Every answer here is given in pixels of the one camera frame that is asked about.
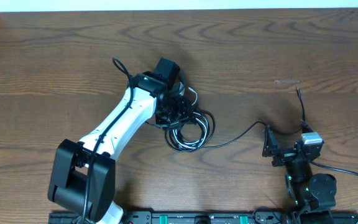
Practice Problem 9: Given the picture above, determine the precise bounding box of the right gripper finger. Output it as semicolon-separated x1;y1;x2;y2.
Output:
301;120;312;134
262;125;278;157

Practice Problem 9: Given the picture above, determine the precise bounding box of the black cable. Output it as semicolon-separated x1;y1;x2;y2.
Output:
144;70;306;153

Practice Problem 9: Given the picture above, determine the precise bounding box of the white cable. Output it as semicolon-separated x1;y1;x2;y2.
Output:
172;86;209;149

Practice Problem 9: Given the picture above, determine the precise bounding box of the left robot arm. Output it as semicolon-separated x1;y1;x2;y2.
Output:
47;71;195;223

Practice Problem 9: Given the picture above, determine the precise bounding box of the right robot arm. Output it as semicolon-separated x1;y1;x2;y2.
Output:
262;122;337;223

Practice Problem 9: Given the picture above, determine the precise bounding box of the clear tape strip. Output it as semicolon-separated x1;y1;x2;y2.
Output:
275;78;300;85

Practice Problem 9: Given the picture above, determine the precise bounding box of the left camera cable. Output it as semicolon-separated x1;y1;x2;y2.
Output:
73;57;135;224

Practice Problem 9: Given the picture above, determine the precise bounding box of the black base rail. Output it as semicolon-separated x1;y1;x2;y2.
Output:
48;209;358;224

